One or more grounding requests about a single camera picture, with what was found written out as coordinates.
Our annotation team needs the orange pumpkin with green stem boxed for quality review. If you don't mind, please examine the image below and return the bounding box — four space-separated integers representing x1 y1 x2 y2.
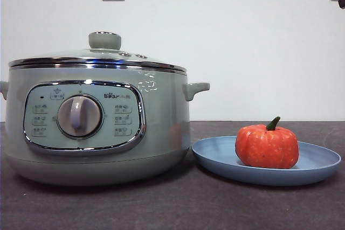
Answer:
234 116 300 169

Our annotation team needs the glass lid with green knob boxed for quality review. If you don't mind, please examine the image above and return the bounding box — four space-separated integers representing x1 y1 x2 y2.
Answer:
8 32 187 71

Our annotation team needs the blue round plate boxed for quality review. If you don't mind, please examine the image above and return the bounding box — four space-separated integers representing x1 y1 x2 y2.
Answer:
191 135 342 187

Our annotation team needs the pale green electric steamer pot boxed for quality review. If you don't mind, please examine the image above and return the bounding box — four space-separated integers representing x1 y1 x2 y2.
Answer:
0 64 211 187

